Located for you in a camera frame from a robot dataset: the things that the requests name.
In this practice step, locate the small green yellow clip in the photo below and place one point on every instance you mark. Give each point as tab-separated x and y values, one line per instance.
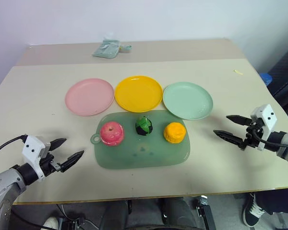
126	47

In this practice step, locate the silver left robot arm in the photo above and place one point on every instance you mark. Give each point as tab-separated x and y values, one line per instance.
4	182

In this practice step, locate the dark green toy vegetable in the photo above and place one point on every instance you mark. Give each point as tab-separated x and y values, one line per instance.
144	125

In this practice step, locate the yellow plastic plate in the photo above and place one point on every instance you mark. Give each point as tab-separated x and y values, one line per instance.
138	94

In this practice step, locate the orange toy fruit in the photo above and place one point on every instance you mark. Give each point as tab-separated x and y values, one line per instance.
174	133

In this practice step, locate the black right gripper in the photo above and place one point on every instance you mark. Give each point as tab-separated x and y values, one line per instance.
252	139

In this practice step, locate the pink plastic plate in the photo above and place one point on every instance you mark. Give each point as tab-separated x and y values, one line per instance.
89	97

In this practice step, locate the black white sneaker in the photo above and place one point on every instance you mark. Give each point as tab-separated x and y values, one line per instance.
252	212

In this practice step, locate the blue round object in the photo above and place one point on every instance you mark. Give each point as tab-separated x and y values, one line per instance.
266	77

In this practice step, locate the black chair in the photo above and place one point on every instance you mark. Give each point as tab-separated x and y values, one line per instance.
285	79

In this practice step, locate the green plastic bag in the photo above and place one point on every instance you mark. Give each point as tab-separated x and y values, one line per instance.
105	49

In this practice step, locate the dark rounded shape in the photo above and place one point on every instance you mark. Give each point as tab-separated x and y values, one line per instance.
180	213

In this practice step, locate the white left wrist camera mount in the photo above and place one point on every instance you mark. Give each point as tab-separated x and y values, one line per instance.
32	146

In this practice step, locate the small yellow scrap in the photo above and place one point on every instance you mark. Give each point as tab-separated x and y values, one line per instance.
238	72

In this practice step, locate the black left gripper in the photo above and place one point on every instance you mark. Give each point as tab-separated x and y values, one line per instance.
48	165

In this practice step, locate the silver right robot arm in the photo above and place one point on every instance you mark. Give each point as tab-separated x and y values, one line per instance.
286	146

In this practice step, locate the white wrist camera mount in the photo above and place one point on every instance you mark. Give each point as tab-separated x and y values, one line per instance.
266	117
32	146

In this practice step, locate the black metal stand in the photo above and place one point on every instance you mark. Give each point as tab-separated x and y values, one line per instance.
207	210

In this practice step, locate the white shoe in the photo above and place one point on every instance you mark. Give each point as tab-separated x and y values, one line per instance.
50	222

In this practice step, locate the red toy apple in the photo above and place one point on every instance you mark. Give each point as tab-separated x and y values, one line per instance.
111	134

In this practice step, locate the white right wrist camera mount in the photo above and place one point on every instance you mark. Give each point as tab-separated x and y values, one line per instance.
266	117

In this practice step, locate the light green plastic plate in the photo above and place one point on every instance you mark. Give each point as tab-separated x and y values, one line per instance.
187	100

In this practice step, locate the dark trouser leg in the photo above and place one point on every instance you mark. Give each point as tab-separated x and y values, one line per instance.
276	201

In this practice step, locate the translucent green cutting mat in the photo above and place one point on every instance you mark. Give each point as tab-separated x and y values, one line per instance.
144	153

